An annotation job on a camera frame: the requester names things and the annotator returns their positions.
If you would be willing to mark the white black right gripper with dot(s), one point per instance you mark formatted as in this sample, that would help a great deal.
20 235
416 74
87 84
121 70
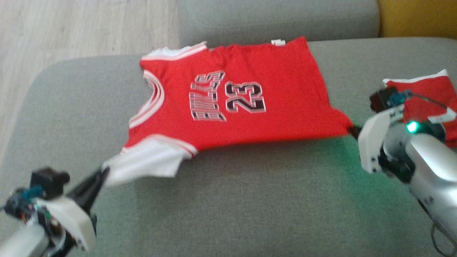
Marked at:
371 142

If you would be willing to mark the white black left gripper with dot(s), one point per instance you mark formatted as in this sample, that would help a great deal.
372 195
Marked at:
71 217

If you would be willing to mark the red shorts with white trim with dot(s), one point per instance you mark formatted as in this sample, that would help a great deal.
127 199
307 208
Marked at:
425 96

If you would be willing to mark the red number 23 basketball jersey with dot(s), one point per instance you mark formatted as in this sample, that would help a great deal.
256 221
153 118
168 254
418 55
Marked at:
250 121

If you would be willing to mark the yellow sofa backrest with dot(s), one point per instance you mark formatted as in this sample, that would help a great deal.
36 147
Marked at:
417 18

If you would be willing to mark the large grey sofa seat cushion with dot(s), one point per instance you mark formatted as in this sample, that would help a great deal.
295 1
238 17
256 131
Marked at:
250 214

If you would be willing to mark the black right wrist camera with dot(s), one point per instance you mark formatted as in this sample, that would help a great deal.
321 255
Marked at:
381 100

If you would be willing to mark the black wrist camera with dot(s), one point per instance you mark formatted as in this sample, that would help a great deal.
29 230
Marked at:
48 180
381 100

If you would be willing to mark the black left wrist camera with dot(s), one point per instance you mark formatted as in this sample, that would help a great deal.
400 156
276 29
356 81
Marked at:
48 180

